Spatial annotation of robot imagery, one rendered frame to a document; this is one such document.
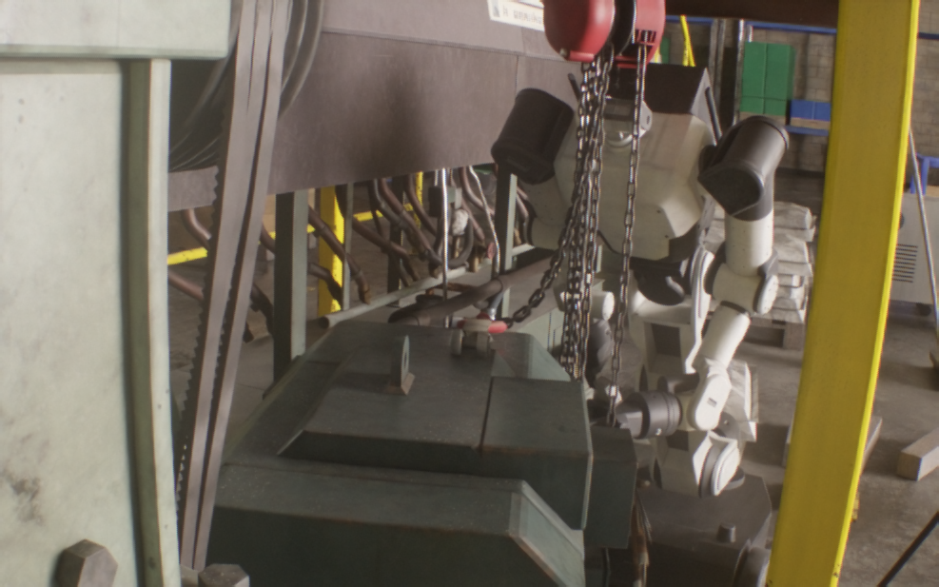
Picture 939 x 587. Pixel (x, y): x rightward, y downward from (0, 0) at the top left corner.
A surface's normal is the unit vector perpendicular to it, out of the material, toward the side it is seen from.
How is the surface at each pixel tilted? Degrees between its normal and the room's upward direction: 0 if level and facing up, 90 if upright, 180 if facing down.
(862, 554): 0
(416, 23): 78
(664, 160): 49
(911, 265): 90
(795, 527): 90
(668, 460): 45
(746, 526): 0
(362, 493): 0
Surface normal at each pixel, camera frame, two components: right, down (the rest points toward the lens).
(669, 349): -0.41, 0.74
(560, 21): -0.90, 0.04
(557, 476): -0.06, 0.21
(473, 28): 0.91, -0.07
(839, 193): -0.39, 0.18
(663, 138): -0.32, -0.51
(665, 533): 0.06, -0.97
